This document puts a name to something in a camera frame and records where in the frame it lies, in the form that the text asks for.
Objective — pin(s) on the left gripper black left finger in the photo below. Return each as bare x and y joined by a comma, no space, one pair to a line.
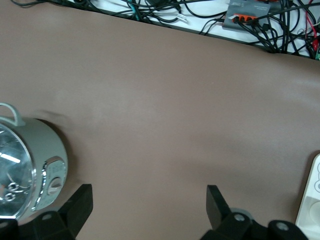
72,212

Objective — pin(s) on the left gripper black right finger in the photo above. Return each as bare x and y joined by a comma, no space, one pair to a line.
220,220

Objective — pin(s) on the white bear print tray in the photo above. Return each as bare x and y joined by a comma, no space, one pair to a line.
306,180

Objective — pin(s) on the sage green electric pot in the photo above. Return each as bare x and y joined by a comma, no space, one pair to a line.
47,140

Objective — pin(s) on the glass pot lid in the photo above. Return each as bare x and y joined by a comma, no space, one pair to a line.
12,175

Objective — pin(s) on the green circuit board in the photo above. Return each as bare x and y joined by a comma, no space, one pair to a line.
317,55

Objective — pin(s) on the grey USB hub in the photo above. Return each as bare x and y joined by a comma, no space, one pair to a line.
240,10

